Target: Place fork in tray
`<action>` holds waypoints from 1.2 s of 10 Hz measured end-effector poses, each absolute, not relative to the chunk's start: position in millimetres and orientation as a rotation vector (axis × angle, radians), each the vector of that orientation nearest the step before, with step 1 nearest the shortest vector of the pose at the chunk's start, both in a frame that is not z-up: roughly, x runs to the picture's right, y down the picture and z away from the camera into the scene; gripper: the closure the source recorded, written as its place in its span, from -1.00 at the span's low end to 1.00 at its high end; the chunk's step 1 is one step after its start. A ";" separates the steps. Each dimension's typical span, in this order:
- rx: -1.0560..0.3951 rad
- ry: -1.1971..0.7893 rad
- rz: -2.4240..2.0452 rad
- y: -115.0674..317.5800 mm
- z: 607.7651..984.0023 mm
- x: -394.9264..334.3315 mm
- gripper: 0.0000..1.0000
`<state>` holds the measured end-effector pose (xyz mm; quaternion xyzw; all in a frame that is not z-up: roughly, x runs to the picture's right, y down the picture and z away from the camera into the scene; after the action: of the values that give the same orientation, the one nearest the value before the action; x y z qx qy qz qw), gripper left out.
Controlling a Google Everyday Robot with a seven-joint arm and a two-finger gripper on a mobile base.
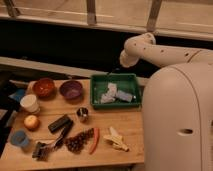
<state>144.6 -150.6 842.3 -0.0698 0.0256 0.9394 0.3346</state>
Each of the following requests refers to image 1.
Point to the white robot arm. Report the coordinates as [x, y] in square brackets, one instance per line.
[144, 47]

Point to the green plastic tray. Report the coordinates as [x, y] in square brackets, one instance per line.
[126, 82]

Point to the crumpled clear wrapper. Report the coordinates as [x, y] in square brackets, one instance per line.
[114, 93]

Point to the small metal cup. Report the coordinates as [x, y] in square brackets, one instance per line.
[82, 114]

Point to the purple bowl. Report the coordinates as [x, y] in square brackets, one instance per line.
[71, 89]

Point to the red chili pepper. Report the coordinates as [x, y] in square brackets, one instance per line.
[95, 140]

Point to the black rectangular box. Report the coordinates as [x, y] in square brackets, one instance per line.
[59, 123]

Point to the peeled toy banana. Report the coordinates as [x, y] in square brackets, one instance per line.
[116, 139]

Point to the red bowl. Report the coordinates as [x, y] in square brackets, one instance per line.
[43, 87]

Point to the dark grape bunch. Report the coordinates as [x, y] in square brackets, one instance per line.
[75, 144]

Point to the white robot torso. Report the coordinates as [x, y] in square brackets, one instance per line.
[177, 109]

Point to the white cup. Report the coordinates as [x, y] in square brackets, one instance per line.
[30, 103]

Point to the yellow apple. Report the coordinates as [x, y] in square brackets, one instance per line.
[31, 122]

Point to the blue flat object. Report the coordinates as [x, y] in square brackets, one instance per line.
[18, 95]

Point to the blue cup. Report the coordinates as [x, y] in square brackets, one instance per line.
[19, 139]

